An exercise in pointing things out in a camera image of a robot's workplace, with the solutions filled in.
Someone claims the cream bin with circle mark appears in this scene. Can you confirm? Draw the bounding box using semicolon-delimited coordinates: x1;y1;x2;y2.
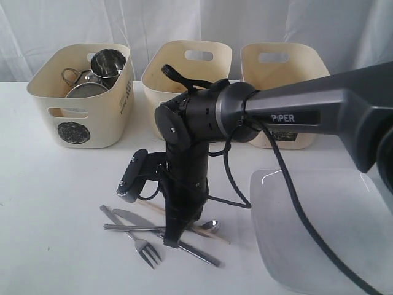
26;43;134;148

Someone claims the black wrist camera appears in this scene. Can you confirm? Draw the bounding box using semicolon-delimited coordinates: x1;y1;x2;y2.
116;149;148;203

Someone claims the small stainless steel cup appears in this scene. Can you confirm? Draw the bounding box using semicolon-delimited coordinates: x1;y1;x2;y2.
91;49;126;89

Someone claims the brown wooden chopstick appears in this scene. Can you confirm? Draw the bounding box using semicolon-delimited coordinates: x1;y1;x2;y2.
191;227;231;245

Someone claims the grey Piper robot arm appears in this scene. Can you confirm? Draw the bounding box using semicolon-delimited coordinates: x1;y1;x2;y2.
154;62;392;248

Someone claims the stainless steel knife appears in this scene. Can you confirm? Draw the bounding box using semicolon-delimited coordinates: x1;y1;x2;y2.
112;208;222;268

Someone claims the light wooden chopstick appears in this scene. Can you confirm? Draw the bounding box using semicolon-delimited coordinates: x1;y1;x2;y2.
137;200;165;215

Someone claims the stainless steel fork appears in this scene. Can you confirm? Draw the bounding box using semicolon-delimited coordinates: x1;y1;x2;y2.
99;205;162;269

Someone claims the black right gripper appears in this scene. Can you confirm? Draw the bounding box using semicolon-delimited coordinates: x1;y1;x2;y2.
163;143;209;247

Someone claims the steel mug with handle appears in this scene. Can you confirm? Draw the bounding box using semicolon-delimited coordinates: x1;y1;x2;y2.
61;68;102;88

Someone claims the cream bin with square mark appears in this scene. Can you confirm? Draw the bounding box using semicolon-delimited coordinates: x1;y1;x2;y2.
240;42;330;149

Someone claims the cream bin with triangle mark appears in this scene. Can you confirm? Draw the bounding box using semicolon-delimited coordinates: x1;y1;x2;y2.
141;40;232;139

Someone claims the white square plate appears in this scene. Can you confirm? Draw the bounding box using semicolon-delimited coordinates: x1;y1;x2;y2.
249;169;392;294

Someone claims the large stainless steel bowl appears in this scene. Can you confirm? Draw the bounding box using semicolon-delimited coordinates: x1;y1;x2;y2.
66;82;108;98

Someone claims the white backdrop curtain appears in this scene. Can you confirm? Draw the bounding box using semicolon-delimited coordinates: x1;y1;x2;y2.
1;1;392;82

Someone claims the stainless steel spoon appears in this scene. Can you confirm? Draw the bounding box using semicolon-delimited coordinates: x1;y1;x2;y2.
103;220;221;237

